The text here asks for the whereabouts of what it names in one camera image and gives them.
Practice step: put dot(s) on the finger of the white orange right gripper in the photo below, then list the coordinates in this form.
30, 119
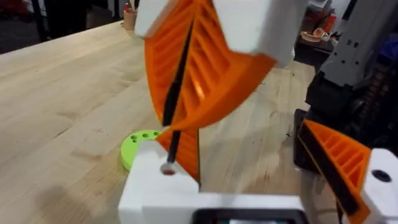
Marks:
164, 56
224, 68

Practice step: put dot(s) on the white orange left gripper left finger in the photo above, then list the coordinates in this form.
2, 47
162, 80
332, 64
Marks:
155, 189

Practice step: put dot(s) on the white orange left gripper right finger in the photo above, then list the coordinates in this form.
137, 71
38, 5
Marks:
348, 161

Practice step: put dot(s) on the long black screw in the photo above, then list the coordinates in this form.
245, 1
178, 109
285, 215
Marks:
173, 147

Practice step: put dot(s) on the green disc with holes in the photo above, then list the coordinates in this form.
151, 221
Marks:
130, 149

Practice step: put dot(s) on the wooden cup with tools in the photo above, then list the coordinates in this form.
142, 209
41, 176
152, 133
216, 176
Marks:
130, 18

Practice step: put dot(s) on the orange and white bowl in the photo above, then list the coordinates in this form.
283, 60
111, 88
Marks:
312, 35

